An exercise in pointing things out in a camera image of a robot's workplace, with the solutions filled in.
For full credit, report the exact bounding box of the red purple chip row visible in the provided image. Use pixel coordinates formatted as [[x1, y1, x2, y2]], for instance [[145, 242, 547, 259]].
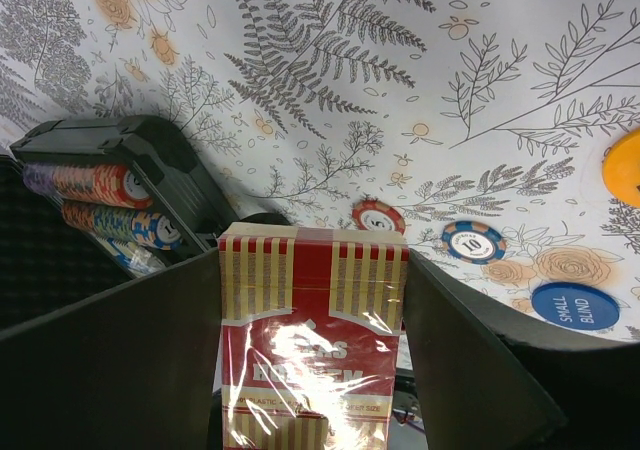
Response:
[[22, 163, 153, 209]]

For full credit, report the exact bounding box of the yellow big blind button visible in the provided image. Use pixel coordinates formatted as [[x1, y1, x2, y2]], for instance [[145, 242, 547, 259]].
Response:
[[602, 129, 640, 207]]

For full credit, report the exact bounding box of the red Texas Holdem card deck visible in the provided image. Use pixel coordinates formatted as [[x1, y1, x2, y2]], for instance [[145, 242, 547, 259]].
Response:
[[218, 222, 409, 449]]

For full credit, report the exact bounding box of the blue green chip row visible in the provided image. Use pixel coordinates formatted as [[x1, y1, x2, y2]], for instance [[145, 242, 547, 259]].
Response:
[[61, 201, 182, 250]]

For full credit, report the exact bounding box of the floral patterned table mat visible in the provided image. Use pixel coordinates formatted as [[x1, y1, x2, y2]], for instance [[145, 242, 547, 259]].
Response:
[[1, 0, 639, 343]]

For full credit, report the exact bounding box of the blue small blind button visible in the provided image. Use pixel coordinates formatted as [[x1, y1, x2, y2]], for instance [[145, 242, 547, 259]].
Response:
[[531, 282, 620, 331]]

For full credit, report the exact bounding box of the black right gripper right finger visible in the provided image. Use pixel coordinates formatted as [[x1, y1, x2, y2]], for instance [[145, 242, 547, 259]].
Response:
[[403, 255, 639, 449]]

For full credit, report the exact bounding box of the black poker set case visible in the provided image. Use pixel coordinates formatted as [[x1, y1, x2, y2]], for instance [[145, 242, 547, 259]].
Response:
[[0, 114, 291, 331]]

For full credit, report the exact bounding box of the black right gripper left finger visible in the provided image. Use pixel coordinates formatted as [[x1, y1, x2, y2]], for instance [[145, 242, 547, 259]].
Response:
[[1, 250, 221, 449]]

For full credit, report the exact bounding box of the red 5 poker chip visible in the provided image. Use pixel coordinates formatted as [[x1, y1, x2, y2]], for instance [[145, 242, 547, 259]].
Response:
[[351, 198, 406, 234]]

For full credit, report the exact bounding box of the blue 10 poker chip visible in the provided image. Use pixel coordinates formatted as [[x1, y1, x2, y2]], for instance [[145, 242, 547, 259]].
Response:
[[441, 221, 507, 265]]

